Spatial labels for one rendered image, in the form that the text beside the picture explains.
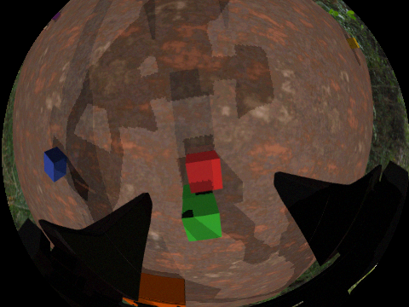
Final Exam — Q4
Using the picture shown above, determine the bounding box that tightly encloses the blue block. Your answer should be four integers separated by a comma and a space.
44, 147, 67, 182

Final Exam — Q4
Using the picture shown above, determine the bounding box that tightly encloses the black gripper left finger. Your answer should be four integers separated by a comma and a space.
38, 192, 153, 301

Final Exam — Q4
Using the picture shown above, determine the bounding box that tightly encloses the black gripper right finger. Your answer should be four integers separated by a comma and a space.
274, 165, 382, 266

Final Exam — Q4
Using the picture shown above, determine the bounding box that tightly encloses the yellow block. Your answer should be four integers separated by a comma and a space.
347, 38, 360, 49

